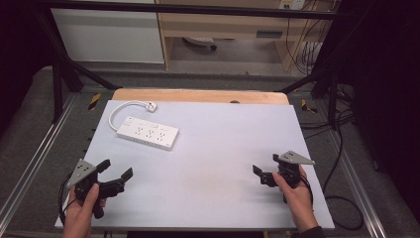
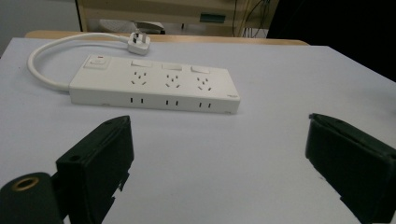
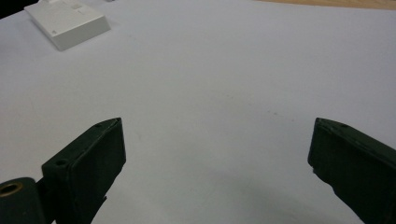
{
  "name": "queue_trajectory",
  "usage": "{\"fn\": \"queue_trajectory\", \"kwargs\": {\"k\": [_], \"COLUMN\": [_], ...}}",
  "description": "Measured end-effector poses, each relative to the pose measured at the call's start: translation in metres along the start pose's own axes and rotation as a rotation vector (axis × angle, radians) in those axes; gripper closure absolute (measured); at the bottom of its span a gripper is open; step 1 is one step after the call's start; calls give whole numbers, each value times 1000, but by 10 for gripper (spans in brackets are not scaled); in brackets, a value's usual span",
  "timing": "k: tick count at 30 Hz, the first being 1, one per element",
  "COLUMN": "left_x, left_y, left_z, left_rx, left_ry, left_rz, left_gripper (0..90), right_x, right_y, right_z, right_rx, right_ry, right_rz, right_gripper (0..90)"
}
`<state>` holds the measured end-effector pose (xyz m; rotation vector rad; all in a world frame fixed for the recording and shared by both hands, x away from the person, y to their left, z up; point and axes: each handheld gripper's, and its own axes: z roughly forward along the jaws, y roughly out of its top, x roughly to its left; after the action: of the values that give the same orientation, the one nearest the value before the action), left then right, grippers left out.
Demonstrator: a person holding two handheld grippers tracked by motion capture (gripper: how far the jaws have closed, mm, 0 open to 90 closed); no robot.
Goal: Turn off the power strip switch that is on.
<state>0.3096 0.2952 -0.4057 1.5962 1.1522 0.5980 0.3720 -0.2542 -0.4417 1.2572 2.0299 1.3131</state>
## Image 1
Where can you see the light wooden desk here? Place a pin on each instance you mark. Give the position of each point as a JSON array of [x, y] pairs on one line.
[[224, 28]]

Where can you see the person's right hand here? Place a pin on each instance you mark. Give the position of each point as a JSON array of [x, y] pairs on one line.
[[298, 203]]

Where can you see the white power strip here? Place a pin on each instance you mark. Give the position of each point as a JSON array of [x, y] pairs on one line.
[[148, 133]]

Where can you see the light wooden table board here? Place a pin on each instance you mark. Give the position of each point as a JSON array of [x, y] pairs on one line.
[[198, 95]]

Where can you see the black metal frame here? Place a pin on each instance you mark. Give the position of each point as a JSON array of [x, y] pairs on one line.
[[185, 9]]

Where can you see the white plug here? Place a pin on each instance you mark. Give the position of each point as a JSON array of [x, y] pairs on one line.
[[151, 106]]

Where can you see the white wall socket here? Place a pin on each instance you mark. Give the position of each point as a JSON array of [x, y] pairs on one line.
[[291, 4]]

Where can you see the chair base with caster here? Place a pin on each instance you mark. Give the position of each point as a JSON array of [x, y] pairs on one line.
[[201, 41]]

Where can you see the yellow black tape mark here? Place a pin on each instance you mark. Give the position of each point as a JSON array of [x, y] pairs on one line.
[[94, 101], [307, 106]]

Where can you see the aluminium rail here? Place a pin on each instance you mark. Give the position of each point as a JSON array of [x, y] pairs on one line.
[[36, 155], [356, 185]]

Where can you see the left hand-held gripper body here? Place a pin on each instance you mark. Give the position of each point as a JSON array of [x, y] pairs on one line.
[[82, 172]]

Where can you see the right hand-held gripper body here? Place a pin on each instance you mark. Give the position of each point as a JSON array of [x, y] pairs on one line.
[[290, 165]]

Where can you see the white cabinet panel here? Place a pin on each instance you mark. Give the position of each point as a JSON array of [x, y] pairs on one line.
[[105, 36]]

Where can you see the black curtain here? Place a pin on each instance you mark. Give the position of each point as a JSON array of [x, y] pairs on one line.
[[386, 99], [20, 49]]

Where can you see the person's left hand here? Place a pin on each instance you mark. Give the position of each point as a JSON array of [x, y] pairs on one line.
[[79, 218]]

